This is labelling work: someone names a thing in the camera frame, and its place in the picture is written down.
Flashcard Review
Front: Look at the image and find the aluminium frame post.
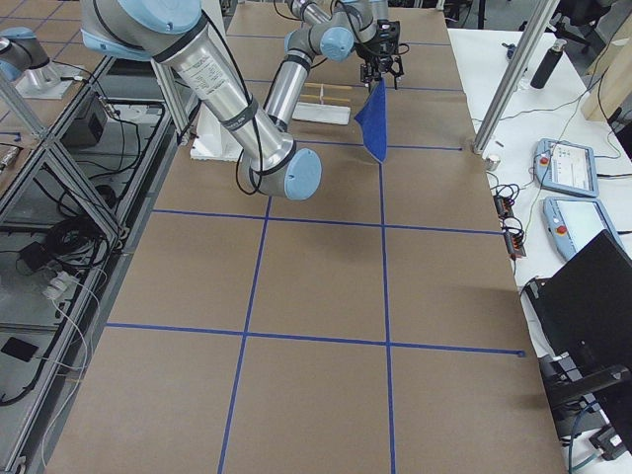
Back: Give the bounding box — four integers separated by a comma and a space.
472, 0, 559, 155

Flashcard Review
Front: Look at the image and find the right wooden rack rod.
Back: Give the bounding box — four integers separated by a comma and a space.
299, 94, 352, 107

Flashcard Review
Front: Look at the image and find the left wooden rack rod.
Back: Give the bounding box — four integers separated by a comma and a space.
304, 82, 353, 91

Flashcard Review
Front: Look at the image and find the upper teach pendant tablet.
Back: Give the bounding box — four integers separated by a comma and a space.
533, 138, 598, 198

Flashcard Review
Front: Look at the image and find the white towel rack base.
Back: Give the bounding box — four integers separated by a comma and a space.
292, 102, 351, 125

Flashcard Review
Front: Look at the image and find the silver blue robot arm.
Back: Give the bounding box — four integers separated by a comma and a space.
80, 1, 322, 200
264, 1, 404, 132

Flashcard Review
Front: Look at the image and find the black water bottle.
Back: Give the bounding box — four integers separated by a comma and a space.
530, 39, 567, 89

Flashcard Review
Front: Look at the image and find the teach pendant tablet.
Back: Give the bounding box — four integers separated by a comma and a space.
533, 138, 598, 198
543, 197, 622, 261

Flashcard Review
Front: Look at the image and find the blue microfiber towel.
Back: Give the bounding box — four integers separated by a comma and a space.
355, 80, 388, 163

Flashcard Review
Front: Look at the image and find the small metal cylinder weight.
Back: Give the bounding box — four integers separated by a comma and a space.
484, 154, 501, 172

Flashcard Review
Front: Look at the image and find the lower teach pendant tablet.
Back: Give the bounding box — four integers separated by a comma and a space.
543, 197, 622, 261

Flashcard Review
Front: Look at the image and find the wooden rack rod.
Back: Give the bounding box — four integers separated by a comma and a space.
299, 94, 352, 107
304, 82, 353, 91

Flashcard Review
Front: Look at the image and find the black monitor with stand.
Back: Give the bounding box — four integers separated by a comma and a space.
524, 230, 631, 460

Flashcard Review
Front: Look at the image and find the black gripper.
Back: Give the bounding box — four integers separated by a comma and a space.
360, 19, 405, 90

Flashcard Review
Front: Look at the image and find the black power adapter box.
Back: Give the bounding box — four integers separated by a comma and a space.
61, 93, 107, 147

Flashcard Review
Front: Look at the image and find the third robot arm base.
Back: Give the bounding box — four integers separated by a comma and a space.
1, 27, 71, 100

